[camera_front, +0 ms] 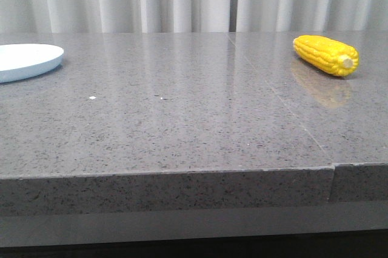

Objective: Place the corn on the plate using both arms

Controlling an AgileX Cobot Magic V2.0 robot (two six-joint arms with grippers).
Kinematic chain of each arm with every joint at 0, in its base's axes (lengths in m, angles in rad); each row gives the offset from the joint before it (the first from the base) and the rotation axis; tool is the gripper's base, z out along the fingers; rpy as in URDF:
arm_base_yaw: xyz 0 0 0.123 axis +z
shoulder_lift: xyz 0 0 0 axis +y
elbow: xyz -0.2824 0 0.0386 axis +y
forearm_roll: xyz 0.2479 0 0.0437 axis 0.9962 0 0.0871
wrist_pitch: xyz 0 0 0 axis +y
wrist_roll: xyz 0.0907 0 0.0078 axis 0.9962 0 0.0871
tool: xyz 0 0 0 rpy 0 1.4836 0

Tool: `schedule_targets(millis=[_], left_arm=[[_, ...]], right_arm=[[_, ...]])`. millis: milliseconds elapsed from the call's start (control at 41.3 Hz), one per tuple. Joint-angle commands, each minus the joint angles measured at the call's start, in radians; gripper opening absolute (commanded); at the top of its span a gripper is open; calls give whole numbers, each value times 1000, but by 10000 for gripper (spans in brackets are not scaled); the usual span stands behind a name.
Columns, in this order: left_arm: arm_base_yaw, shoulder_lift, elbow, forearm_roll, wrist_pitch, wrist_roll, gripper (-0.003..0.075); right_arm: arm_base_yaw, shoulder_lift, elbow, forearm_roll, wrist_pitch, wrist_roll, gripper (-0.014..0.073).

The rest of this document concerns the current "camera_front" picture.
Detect yellow corn cob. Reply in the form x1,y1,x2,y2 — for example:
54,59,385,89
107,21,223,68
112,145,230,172
293,35,359,77

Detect light blue round plate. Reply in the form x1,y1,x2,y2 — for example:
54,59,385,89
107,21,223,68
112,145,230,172
1,44,64,83

